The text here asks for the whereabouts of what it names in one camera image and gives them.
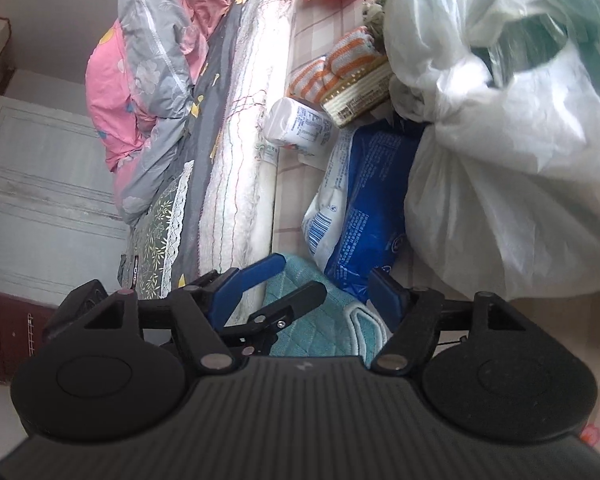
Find teal checked towel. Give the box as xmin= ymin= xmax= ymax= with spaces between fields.
xmin=263 ymin=254 xmax=391 ymax=364

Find blue white plastic pack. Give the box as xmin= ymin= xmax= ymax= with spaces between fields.
xmin=301 ymin=117 xmax=426 ymax=302

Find white tissue roll pack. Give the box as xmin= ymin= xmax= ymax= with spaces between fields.
xmin=262 ymin=98 xmax=334 ymax=156

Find orange striped cloth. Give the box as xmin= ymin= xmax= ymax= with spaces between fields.
xmin=287 ymin=26 xmax=381 ymax=105

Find green floral cloth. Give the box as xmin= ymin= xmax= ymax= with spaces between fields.
xmin=363 ymin=0 xmax=387 ymax=53

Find white woven blanket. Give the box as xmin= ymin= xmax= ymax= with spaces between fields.
xmin=196 ymin=0 xmax=297 ymax=273

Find white plastic bag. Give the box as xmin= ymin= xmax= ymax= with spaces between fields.
xmin=384 ymin=0 xmax=600 ymax=299

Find white door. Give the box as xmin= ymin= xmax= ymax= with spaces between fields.
xmin=0 ymin=96 xmax=129 ymax=307

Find pink grey quilt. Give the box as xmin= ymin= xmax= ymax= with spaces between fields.
xmin=85 ymin=0 xmax=230 ymax=224

